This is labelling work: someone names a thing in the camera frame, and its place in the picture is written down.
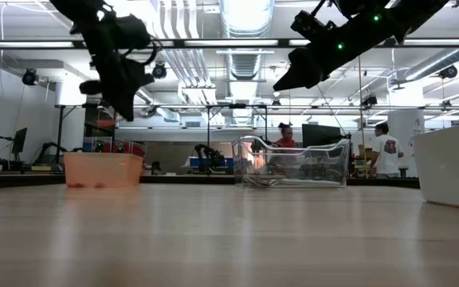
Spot black monitor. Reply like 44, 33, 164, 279
10, 127, 29, 155
301, 123, 342, 148

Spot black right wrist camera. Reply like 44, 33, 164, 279
291, 10, 336, 41

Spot black aluminium table frame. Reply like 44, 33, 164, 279
0, 171, 421, 191

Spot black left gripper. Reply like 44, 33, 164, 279
78, 37, 155, 123

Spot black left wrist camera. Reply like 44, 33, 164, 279
113, 14, 153, 51

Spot blue table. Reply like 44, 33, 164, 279
184, 155, 235, 168

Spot person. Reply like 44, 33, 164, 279
273, 122, 299, 149
368, 122, 405, 179

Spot cardboard box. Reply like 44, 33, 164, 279
357, 143, 376, 159

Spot orange translucent plastic bin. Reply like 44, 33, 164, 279
62, 151, 144, 188

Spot white plastic bin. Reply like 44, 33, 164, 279
410, 119, 459, 212

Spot black tall metal frame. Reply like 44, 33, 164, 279
53, 102, 459, 176

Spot black ceiling beam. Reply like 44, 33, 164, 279
0, 37, 459, 49

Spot white column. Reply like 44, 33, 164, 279
386, 85, 426, 179
53, 75, 88, 107

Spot clear plastic bin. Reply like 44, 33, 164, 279
231, 135, 351, 189

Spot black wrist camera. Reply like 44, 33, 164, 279
291, 10, 336, 41
113, 14, 153, 51

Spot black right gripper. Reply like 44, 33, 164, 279
273, 14, 404, 92

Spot silver ventilation duct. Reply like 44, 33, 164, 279
218, 0, 275, 81

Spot red storage box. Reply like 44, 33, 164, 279
112, 139, 147, 157

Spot black left camera cable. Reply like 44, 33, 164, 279
125, 35, 163, 67

